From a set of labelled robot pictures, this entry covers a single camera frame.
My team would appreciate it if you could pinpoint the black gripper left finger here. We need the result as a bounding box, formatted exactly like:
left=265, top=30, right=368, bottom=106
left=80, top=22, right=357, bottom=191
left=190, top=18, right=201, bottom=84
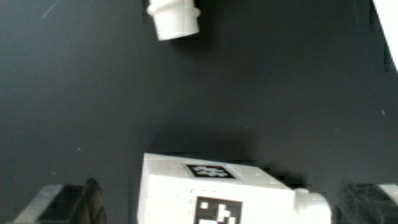
left=14, top=178, right=108, bottom=224

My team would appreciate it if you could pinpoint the white front barrier wall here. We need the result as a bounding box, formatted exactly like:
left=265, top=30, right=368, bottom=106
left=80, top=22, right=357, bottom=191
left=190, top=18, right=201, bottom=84
left=373, top=0, right=398, bottom=69

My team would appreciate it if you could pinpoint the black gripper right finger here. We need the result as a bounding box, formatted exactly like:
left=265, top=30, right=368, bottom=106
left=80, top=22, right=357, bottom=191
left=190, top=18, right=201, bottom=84
left=332, top=182, right=398, bottom=224

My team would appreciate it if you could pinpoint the white stool leg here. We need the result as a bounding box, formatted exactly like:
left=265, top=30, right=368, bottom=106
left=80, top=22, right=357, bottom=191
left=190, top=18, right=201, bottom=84
left=137, top=153, right=332, bottom=224
left=146, top=0, right=201, bottom=41

